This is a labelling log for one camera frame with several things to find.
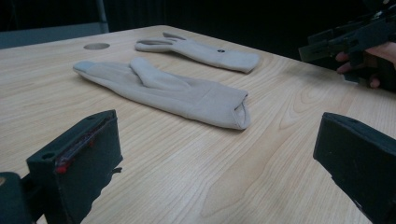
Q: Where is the beige glove with grey fingertip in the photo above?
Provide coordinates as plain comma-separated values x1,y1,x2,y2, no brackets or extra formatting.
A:
72,56,252,131

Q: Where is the beige glove with black button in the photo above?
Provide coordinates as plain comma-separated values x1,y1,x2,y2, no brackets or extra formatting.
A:
134,32,261,75

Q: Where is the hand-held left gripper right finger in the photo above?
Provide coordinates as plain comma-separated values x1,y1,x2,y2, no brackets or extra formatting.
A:
312,111,396,224

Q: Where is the grey panel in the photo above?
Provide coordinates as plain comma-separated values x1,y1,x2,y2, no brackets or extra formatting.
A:
0,21,106,50

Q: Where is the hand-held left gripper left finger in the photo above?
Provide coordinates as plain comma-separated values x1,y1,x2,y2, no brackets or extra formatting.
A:
26,109,124,224

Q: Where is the round table cable grommet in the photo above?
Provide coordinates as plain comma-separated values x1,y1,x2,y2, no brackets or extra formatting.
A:
83,42,111,51

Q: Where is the grey metal stand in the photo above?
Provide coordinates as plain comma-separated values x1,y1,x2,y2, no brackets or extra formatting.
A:
94,0,110,34

